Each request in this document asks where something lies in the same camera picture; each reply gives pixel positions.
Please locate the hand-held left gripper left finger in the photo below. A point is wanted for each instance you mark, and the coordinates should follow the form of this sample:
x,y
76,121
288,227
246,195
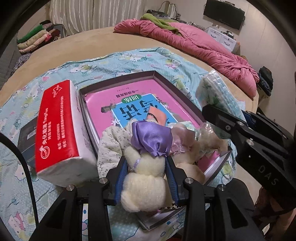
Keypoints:
x,y
120,183

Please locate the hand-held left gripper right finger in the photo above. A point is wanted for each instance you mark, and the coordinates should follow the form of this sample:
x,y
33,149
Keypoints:
x,y
173,183

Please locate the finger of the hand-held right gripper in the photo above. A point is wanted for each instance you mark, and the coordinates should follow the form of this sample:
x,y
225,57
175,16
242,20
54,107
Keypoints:
x,y
219,119
249,117

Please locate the floral tissue pack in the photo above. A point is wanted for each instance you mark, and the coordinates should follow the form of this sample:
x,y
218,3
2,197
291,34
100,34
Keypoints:
x,y
217,92

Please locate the cream plush toy purple bow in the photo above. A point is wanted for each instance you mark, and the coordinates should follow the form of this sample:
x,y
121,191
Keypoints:
x,y
148,171

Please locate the brown shallow box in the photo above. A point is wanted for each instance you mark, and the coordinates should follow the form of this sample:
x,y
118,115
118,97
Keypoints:
x,y
180,92

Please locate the person's right forearm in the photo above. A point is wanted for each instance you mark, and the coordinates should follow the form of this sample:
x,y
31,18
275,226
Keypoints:
x,y
275,208

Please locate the black bag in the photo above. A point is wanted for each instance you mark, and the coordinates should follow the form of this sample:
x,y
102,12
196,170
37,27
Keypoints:
x,y
266,81

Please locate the white floral cloth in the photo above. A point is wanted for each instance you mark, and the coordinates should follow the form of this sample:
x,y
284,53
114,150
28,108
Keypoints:
x,y
108,143

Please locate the pink quilt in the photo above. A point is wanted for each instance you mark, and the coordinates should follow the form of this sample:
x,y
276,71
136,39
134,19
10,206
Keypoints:
x,y
196,46

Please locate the red tissue pack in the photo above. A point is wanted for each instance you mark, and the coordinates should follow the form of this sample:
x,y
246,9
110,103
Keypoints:
x,y
57,132

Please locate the white drawer cabinet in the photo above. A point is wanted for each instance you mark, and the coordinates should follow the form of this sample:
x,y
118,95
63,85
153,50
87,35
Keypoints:
x,y
223,38

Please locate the pink book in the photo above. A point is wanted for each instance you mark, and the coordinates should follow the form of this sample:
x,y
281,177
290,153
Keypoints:
x,y
104,102

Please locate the black box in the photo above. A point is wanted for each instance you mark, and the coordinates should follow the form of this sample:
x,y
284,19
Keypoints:
x,y
27,143

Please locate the black monitor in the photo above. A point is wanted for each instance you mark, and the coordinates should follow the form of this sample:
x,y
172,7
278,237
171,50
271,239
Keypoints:
x,y
223,12

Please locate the green garment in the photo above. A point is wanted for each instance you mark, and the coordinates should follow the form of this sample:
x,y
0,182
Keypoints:
x,y
159,22

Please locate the cluttered side table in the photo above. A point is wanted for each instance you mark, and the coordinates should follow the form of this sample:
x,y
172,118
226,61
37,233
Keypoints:
x,y
166,11

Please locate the light blue printed blanket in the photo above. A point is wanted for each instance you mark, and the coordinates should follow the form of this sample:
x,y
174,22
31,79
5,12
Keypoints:
x,y
57,74

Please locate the tan bed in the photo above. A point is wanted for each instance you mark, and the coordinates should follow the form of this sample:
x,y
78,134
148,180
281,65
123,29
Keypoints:
x,y
92,41

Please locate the white striped curtain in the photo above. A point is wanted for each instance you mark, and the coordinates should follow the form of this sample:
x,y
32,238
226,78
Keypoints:
x,y
104,15

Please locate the dark floral cloth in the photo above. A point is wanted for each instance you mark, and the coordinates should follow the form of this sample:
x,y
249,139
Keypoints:
x,y
20,62

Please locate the stack of folded clothes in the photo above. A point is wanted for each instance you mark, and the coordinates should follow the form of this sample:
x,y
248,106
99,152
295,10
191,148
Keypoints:
x,y
37,38

